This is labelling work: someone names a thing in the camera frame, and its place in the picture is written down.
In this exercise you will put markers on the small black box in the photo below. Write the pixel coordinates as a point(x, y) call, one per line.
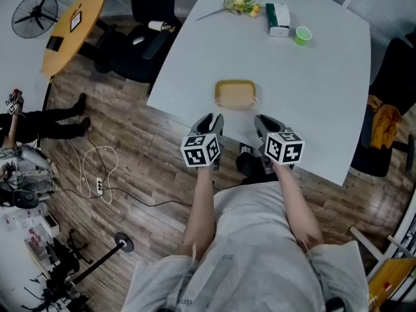
point(54, 43)

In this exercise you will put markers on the green white tissue box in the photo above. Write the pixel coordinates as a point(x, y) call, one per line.
point(278, 18)

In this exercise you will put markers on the tan bread-like container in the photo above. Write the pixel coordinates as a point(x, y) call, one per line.
point(234, 91)

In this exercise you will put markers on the person's black shoe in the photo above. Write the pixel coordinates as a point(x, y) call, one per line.
point(246, 149)

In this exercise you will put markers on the black standing fan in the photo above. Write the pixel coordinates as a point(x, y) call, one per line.
point(35, 15)

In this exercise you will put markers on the person's grey shirt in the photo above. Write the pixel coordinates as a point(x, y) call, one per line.
point(247, 255)

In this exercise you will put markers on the white cluttered shelf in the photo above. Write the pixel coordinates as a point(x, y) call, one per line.
point(26, 223)

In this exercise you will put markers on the black stand round base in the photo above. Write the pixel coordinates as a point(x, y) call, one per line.
point(124, 241)

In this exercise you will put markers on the person's left forearm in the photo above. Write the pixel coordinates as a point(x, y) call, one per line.
point(203, 206)

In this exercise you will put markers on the yellow box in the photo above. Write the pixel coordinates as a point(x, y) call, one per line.
point(393, 278)

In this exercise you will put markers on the yellow flower bunch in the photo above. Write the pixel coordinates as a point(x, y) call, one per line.
point(242, 3)

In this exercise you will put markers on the white power strip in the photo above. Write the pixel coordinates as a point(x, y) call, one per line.
point(99, 186)

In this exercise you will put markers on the black headrest office chair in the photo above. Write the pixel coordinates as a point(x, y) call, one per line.
point(390, 109)

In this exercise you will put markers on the framed tablet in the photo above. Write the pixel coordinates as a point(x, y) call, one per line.
point(75, 21)

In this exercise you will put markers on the person's right forearm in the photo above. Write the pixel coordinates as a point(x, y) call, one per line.
point(297, 206)

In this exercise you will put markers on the white paper roll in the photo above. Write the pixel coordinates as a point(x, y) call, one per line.
point(157, 25)

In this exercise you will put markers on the orange cloth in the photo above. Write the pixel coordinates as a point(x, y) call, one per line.
point(385, 125)

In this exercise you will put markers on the black tripod equipment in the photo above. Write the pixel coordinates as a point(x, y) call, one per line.
point(58, 271)

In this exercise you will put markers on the round wooden table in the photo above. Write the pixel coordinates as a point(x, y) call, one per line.
point(70, 44)

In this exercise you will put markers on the translucent beige plastic cup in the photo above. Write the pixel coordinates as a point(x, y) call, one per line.
point(255, 102)

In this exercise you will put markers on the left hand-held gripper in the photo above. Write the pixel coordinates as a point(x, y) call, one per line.
point(200, 151)

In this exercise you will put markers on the green paper cup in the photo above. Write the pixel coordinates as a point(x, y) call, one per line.
point(303, 36)

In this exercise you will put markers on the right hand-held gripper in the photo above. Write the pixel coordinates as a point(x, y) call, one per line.
point(284, 148)

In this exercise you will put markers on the person's black trouser leg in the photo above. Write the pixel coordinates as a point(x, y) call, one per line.
point(253, 169)

